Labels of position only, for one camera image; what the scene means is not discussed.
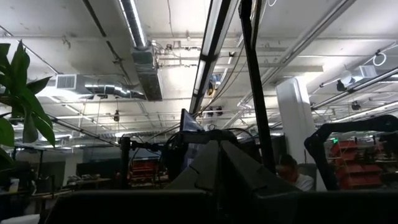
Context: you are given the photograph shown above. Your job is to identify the red storage bins shelf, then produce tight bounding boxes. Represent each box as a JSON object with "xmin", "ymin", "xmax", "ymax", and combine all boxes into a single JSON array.
[{"xmin": 329, "ymin": 139, "xmax": 392, "ymax": 189}]

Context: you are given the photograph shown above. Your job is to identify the person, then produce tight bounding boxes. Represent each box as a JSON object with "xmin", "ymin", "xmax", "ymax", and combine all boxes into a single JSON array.
[{"xmin": 275, "ymin": 154, "xmax": 315, "ymax": 192}]

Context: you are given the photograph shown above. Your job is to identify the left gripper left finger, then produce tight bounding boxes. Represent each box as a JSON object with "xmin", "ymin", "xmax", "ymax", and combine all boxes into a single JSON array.
[{"xmin": 164, "ymin": 139, "xmax": 221, "ymax": 224}]

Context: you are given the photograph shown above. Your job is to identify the black equipment stand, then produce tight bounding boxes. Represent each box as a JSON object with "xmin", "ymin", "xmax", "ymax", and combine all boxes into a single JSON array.
[{"xmin": 119, "ymin": 136, "xmax": 162, "ymax": 190}]

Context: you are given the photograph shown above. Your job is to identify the silver round duct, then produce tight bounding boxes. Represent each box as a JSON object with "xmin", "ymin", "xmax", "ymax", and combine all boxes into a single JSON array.
[{"xmin": 55, "ymin": 73, "xmax": 147, "ymax": 101}]

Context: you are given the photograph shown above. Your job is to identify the green leafy plant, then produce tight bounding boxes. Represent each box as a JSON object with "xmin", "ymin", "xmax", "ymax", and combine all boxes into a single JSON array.
[{"xmin": 0, "ymin": 40, "xmax": 56, "ymax": 170}]

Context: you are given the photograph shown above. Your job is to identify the monitor with blue screen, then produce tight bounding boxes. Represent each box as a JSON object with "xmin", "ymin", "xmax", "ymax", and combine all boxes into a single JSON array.
[{"xmin": 180, "ymin": 108, "xmax": 203, "ymax": 132}]

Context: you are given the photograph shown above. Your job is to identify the white square pillar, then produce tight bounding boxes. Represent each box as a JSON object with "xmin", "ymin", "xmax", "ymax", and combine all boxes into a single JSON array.
[{"xmin": 275, "ymin": 77, "xmax": 317, "ymax": 166}]

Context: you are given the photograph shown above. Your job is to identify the rectangular metal duct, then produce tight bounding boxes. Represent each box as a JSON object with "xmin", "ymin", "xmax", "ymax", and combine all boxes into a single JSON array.
[{"xmin": 132, "ymin": 46, "xmax": 164, "ymax": 102}]

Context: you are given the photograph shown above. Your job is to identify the red storage bins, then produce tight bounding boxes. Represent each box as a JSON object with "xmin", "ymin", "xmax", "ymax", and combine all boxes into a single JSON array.
[{"xmin": 129, "ymin": 160, "xmax": 170, "ymax": 184}]

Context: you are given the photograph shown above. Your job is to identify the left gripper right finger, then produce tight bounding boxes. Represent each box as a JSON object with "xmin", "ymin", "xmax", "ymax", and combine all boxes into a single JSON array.
[{"xmin": 220, "ymin": 140, "xmax": 299, "ymax": 224}]

